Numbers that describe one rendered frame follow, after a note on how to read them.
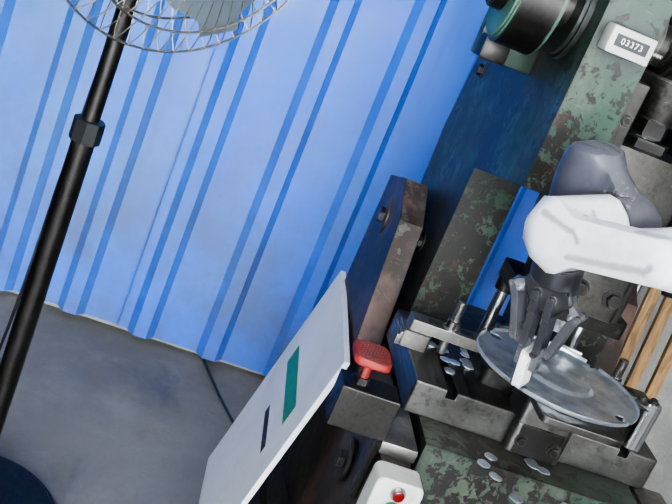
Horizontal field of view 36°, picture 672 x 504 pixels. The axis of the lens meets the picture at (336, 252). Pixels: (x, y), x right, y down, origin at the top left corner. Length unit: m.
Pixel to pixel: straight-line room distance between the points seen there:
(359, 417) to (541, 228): 0.45
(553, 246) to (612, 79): 0.39
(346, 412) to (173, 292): 1.49
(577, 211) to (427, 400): 0.53
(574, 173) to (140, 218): 1.75
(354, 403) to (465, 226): 0.51
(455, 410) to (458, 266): 0.35
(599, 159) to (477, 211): 0.58
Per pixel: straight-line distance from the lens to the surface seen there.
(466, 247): 1.95
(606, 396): 1.78
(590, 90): 1.60
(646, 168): 1.71
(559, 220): 1.29
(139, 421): 2.67
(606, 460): 1.83
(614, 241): 1.23
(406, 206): 2.04
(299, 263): 2.95
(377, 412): 1.58
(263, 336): 3.03
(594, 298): 1.72
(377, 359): 1.54
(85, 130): 1.82
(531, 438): 1.74
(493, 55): 1.75
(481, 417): 1.73
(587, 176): 1.39
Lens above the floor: 1.34
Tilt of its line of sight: 18 degrees down
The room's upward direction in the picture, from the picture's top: 23 degrees clockwise
